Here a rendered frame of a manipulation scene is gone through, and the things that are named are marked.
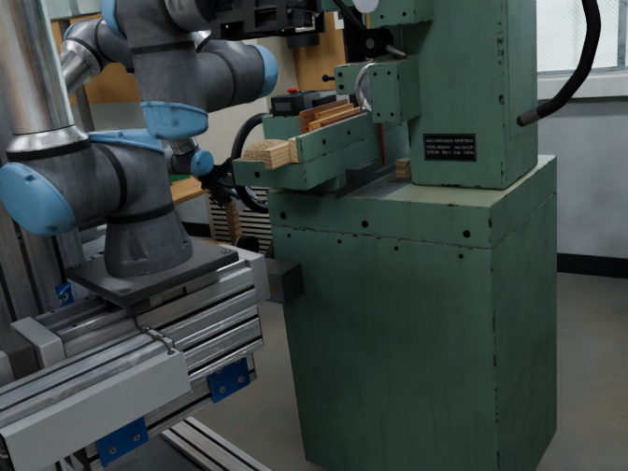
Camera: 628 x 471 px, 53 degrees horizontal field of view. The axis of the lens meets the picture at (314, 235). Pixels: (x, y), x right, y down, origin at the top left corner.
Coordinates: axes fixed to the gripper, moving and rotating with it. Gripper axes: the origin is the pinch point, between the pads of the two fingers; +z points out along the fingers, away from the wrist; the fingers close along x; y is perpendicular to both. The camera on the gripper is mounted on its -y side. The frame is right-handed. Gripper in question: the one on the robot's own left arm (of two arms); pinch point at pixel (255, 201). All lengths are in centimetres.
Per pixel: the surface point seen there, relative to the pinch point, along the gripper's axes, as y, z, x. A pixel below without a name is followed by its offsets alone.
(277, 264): -7.2, 26.7, 24.4
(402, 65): -64, 35, 18
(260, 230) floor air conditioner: 89, -52, -96
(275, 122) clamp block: -31.2, 3.9, 8.2
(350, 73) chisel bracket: -51, 17, 3
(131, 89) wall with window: 80, -183, -119
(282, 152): -41, 24, 33
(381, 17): -71, 27, 19
